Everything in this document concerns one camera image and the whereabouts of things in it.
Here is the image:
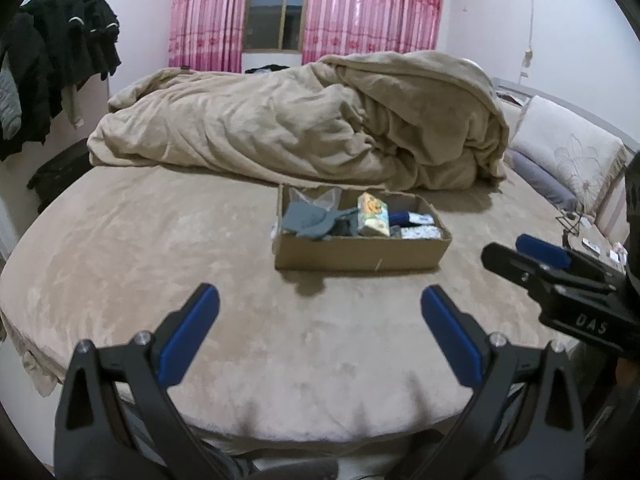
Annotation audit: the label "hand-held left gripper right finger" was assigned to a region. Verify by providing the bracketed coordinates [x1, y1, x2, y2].
[389, 284, 587, 480]

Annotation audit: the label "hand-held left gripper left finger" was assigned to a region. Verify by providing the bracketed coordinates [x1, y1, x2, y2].
[54, 282, 227, 480]

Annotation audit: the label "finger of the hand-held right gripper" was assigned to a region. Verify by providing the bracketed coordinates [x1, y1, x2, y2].
[516, 233, 626, 286]
[481, 242, 557, 307]

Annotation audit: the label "bag of cotton swabs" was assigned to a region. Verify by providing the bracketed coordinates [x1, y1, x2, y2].
[400, 225, 444, 241]

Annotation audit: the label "blue white pack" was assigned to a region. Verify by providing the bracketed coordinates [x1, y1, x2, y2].
[387, 210, 436, 229]

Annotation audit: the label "brown cardboard box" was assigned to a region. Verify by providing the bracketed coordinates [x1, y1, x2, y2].
[274, 183, 453, 272]

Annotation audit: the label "green yellow tissue pack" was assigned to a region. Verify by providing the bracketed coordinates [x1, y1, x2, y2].
[356, 192, 391, 237]

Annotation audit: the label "dark grey socks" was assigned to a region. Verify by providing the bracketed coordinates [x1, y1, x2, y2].
[330, 210, 361, 237]

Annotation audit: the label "grey sock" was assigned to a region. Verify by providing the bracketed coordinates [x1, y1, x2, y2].
[282, 203, 327, 232]

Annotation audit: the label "clear plastic snack bag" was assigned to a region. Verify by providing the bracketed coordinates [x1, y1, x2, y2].
[287, 186, 344, 211]

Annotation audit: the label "grey pillow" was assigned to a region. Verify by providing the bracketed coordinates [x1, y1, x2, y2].
[505, 150, 581, 211]

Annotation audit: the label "round bed beige sheet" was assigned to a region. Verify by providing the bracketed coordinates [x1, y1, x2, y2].
[0, 160, 631, 442]

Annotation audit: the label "white flower embroidered pillow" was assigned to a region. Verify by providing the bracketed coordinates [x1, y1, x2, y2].
[509, 95, 631, 217]

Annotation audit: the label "grey headboard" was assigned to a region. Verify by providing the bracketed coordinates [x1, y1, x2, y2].
[492, 77, 640, 153]

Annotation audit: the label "black suitcase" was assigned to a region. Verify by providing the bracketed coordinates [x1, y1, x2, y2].
[27, 140, 97, 211]

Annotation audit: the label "beige fleece duvet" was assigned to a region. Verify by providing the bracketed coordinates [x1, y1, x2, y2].
[86, 50, 510, 191]

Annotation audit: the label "beige hanging garment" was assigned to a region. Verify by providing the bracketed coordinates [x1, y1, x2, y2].
[62, 84, 86, 131]

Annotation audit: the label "pink floral curtain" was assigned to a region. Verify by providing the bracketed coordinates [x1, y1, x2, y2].
[168, 0, 251, 74]
[301, 0, 446, 64]

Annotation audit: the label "dark coat with grey sleeve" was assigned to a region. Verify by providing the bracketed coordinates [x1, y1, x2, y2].
[0, 12, 53, 162]

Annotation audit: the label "black hooded jacket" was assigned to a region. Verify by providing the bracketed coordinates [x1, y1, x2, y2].
[20, 0, 122, 131]

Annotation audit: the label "black cord with clip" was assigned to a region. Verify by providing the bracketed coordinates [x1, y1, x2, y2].
[556, 207, 587, 242]

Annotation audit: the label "white wall cable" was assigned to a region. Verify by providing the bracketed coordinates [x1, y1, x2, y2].
[519, 0, 539, 79]

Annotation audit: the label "window with metal frame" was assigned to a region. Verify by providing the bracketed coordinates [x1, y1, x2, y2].
[242, 0, 311, 54]

